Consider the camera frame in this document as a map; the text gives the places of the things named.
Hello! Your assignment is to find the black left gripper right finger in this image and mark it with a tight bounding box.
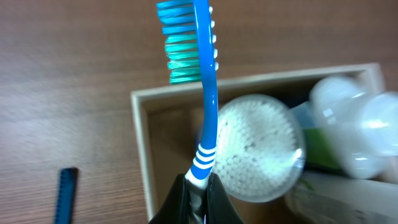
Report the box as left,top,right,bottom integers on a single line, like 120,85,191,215
205,173,244,224

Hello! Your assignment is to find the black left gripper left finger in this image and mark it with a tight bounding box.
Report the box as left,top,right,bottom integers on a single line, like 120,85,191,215
149,174,205,224

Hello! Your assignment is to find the cotton swab tub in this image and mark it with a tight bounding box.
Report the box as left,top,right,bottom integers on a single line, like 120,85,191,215
213,94,306,203

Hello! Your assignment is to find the white squeeze tube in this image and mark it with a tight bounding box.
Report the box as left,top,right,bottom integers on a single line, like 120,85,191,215
284,171,397,224

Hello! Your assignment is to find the blue white toothbrush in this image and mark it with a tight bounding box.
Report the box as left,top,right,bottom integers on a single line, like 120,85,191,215
155,0,220,190

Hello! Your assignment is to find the clear bottle with dark liquid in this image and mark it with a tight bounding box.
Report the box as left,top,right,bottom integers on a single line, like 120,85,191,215
291,77,397,179

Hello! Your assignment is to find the white cardboard box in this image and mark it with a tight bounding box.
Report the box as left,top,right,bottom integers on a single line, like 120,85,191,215
131,63,384,222

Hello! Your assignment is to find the blue disposable razor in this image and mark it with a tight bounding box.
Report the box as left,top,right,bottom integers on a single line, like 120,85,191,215
53,167,79,224

